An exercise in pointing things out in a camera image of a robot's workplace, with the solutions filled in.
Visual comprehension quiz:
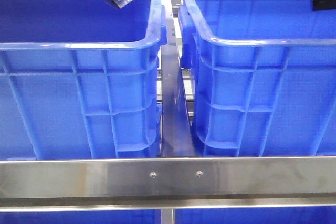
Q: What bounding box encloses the blue bin lower left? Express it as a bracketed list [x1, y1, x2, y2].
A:
[1, 210, 161, 223]

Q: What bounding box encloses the blue plastic bin front right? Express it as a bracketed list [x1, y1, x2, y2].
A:
[179, 0, 335, 157]

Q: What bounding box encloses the blue bin lower right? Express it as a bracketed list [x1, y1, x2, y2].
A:
[175, 206, 335, 223]

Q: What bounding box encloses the stainless steel front rail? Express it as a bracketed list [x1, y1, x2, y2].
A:
[1, 156, 335, 212]

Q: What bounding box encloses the blue plastic bin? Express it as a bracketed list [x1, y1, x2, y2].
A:
[179, 0, 335, 157]
[1, 0, 166, 161]

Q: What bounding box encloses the blue plastic bin front left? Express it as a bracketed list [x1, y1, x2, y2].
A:
[1, 0, 166, 161]

